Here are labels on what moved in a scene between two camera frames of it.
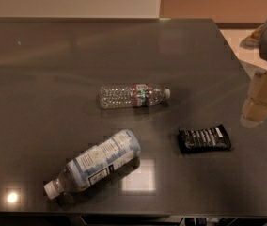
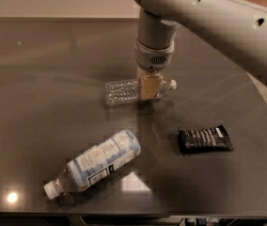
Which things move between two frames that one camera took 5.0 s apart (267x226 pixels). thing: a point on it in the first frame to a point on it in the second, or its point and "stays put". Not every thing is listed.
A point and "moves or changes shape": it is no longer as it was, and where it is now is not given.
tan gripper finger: [266, 92] to [151, 59]
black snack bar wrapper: [203, 139] stays put
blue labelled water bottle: [92, 164] stays put
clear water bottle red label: [131, 96] moves or changes shape
